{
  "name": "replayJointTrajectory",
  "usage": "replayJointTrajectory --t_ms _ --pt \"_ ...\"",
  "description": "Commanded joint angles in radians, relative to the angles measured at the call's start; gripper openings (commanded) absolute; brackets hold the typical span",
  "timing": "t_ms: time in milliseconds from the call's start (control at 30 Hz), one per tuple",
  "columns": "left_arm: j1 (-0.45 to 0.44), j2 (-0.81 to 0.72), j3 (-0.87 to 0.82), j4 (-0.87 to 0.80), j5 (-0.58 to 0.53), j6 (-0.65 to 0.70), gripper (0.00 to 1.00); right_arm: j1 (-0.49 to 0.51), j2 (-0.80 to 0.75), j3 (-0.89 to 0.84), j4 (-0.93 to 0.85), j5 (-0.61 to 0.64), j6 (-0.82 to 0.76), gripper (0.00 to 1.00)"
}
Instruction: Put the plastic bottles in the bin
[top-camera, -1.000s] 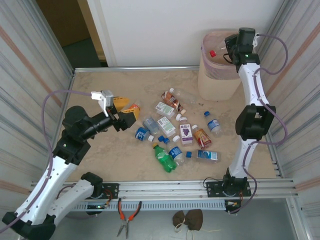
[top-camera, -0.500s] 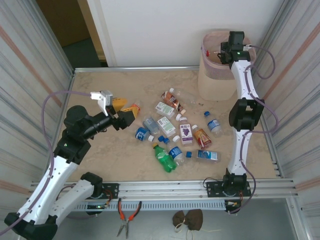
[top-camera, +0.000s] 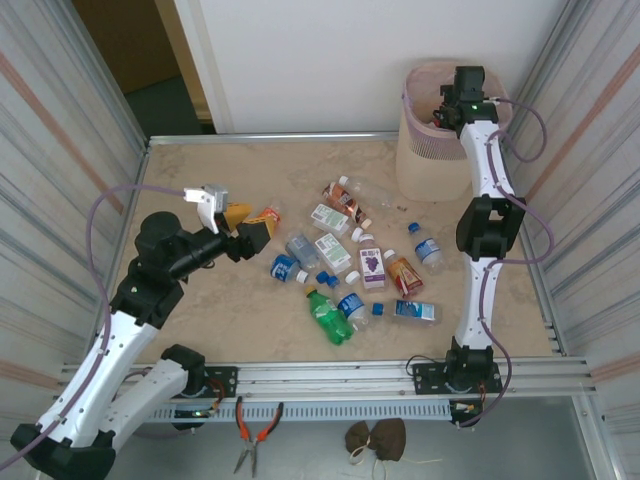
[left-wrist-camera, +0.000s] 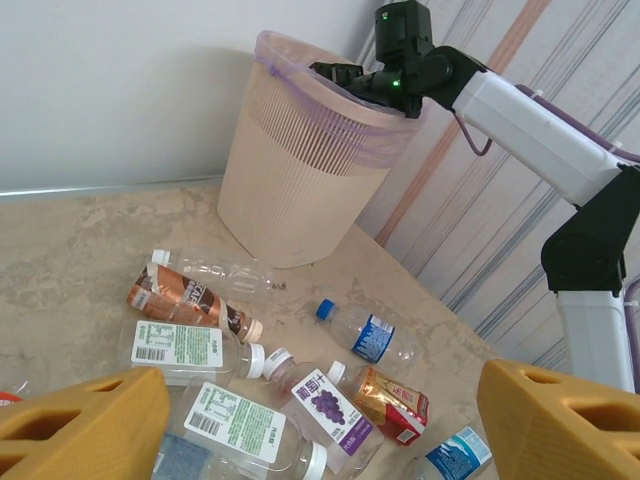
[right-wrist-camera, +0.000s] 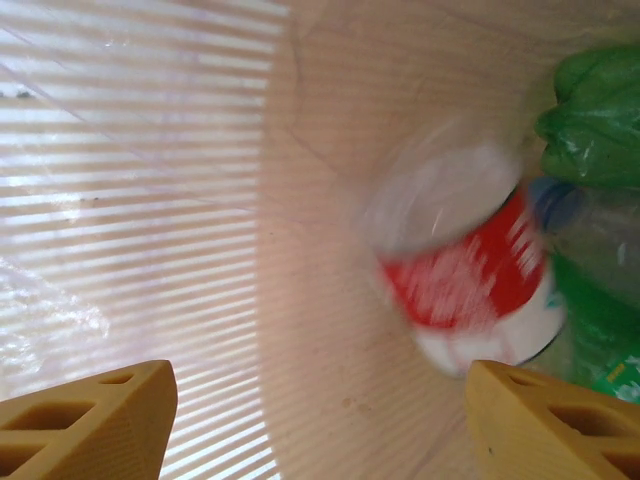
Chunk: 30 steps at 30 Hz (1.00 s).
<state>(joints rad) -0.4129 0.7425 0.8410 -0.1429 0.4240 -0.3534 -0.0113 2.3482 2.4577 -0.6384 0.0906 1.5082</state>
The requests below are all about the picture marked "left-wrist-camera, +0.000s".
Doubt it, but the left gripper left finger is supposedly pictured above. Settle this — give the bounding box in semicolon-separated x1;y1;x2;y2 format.
0;367;171;480

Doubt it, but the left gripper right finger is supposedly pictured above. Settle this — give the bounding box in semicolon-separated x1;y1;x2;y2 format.
475;358;640;480

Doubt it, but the light blue label water bottle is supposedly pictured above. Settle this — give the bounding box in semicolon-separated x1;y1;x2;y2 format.
399;424;494;480

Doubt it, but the brown coffee bottle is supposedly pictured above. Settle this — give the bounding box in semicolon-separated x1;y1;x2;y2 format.
124;263;265;344

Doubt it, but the dark blue label water bottle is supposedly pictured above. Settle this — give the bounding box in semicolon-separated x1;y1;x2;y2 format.
314;298;421;372

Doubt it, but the purple grape juice bottle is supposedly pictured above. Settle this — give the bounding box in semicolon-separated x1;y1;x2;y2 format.
263;347;385;479

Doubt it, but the beige ribbed waste bin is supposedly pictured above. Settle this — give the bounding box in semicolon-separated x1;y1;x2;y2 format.
215;30;426;271

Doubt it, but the orange label clear bottle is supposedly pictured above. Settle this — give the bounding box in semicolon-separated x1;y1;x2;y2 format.
0;382;29;409

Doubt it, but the red orange tea bottle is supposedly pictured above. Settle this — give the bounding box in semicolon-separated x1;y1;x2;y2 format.
327;360;430;447

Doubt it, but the unlabelled clear bottle white cap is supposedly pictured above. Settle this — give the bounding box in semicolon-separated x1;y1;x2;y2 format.
150;247;277;302

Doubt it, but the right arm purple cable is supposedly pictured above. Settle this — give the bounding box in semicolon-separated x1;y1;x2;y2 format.
455;83;640;164

